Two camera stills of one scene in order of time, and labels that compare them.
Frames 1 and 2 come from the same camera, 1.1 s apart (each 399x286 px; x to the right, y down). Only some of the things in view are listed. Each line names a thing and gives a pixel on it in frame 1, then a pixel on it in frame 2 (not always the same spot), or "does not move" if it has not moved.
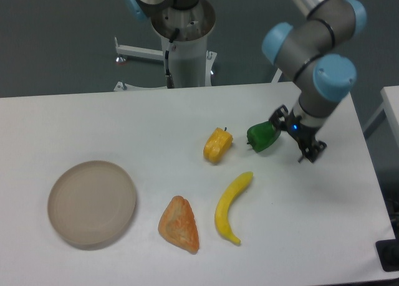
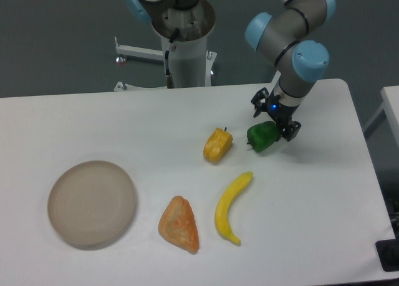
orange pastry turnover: [178, 224] does not move
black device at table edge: [388, 252] does not move
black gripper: [306, 134] to [282, 113]
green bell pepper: [262, 135] does not move
